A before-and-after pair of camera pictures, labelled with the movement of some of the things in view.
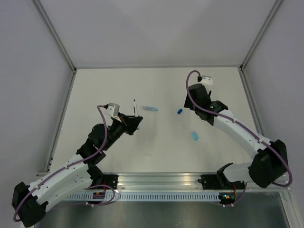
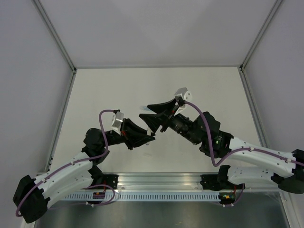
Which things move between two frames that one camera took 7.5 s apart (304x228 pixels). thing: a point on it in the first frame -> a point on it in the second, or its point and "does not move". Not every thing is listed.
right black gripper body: x=188 y=103 -> x=171 y=114
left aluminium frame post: x=55 y=34 does not move
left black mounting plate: x=110 y=180 does not move
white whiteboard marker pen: x=135 y=108 -> x=149 y=131
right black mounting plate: x=213 y=182 does not move
